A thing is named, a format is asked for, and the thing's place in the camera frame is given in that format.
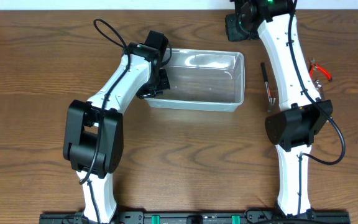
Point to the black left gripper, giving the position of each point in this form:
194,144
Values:
155,86

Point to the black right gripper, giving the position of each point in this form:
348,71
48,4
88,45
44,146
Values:
233,33

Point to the clear plastic container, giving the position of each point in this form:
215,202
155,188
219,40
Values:
205,80

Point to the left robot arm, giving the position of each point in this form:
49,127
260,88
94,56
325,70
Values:
94,135

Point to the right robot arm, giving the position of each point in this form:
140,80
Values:
303,112

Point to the silver wrench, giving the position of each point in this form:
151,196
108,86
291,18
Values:
319,88

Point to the red handled pliers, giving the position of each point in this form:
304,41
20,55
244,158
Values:
315,66

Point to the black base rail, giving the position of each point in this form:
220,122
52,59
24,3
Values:
249,216

